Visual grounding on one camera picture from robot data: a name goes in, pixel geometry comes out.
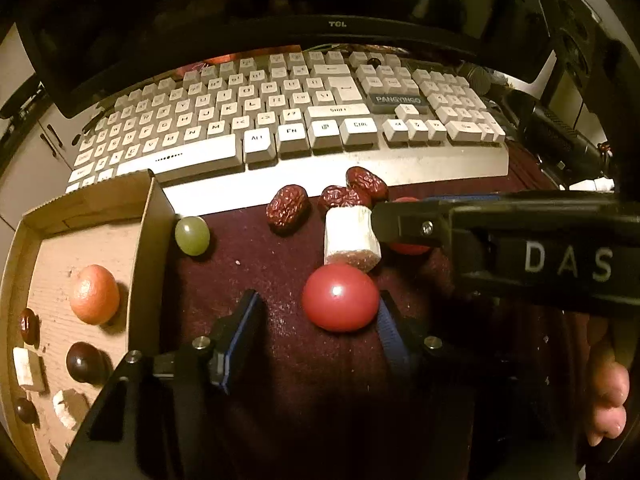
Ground black cylindrical device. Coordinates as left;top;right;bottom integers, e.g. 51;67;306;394
520;105;613;176

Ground black monitor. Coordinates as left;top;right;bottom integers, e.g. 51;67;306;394
15;0;551;121

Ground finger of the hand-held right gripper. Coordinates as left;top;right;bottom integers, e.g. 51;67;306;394
372;201;453;252
395;193;504;206

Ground dark chestnut ball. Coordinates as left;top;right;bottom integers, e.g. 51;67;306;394
66;342;108;383

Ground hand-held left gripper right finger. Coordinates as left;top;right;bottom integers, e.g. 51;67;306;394
376;290;581;480

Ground grey lower kitchen cabinets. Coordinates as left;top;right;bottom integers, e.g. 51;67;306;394
0;25;81;231

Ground person's right hand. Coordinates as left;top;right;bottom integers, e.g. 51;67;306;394
582;317;632;450

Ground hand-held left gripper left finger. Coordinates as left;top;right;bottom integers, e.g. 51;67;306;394
57;289;264;480

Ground red jujube date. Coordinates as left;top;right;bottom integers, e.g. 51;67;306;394
318;185;373;211
346;166;390;202
266;185;311;233

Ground red cherry tomato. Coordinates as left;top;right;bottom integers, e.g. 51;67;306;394
301;265;380;332
387;196;433;257

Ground green grape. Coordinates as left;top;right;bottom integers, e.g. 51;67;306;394
174;216;211;257

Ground dark grey panel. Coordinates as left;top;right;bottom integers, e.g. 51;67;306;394
525;0;631;126

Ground cardboard tray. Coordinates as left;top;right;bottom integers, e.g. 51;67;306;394
0;170;176;480

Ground white keyboard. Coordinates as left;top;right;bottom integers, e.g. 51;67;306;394
65;50;511;196

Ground small orange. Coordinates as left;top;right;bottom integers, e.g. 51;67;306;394
69;265;121;325

